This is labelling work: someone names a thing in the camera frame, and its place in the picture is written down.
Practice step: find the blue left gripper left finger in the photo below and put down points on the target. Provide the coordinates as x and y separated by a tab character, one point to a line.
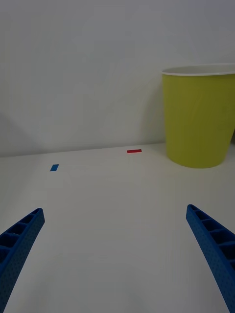
17	247

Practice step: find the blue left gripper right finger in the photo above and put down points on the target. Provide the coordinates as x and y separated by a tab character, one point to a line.
215	247

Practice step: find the yellow-green plastic bin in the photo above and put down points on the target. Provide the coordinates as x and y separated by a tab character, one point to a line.
195	117

